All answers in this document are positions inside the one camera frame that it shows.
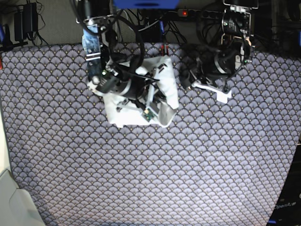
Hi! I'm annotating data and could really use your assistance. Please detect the white grey cables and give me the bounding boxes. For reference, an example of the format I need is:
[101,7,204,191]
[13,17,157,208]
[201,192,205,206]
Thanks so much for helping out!
[115,9,160,42]

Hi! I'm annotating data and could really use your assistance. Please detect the red clamp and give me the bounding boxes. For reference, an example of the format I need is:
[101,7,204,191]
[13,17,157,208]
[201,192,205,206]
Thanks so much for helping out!
[161,43,169,56]

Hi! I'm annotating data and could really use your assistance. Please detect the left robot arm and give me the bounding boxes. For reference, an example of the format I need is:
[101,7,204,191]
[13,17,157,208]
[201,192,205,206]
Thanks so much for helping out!
[181,0,259,104]

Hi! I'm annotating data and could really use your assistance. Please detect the black box with OpenArm label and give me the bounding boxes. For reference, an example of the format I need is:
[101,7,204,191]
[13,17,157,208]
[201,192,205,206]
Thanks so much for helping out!
[267,145,301,226]

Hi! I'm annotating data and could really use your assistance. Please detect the white T-shirt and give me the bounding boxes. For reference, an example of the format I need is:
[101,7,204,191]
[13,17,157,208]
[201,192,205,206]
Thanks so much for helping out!
[103,56,179,128]

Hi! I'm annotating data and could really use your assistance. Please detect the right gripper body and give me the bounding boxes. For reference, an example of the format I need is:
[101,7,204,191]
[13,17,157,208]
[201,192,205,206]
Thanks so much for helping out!
[94,75,153,108]

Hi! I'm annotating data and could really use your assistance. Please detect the black power adapter box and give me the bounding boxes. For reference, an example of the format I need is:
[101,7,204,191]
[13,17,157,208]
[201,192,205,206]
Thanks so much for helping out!
[140,22,163,43]

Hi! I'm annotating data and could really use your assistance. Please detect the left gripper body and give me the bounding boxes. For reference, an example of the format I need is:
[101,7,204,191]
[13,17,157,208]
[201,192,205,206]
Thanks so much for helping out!
[187,48,249,88]

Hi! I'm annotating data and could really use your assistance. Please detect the black adapter on rail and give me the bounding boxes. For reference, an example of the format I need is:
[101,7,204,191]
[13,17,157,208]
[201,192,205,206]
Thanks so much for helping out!
[0,0,38,52]

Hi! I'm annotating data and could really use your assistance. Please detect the white power strip red switch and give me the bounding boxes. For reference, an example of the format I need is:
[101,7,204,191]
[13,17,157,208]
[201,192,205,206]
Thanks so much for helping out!
[176,8,220,21]

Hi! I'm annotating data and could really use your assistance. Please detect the fan patterned table cloth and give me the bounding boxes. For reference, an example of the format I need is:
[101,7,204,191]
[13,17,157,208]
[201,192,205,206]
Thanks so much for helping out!
[0,45,301,226]

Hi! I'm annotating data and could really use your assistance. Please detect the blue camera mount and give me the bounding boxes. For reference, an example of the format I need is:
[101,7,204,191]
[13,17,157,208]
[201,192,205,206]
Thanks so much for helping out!
[113,0,179,9]

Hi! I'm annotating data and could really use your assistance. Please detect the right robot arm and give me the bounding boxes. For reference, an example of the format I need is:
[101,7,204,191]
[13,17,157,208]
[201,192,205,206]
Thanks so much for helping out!
[70,0,165,121]

